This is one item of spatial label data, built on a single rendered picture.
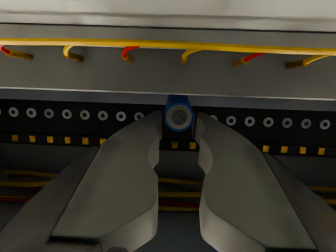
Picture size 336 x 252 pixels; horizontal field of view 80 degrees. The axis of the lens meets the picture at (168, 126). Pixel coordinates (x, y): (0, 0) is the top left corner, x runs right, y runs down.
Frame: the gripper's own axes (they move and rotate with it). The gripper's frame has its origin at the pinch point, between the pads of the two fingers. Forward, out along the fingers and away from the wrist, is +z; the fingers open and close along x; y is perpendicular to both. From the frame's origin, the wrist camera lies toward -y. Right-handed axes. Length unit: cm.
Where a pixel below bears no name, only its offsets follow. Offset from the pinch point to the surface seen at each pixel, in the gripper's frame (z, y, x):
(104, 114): 9.2, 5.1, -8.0
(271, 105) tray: 9.4, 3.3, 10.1
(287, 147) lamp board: 8.1, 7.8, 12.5
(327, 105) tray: 9.5, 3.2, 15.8
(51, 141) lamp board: 7.9, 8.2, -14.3
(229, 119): 9.2, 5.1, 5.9
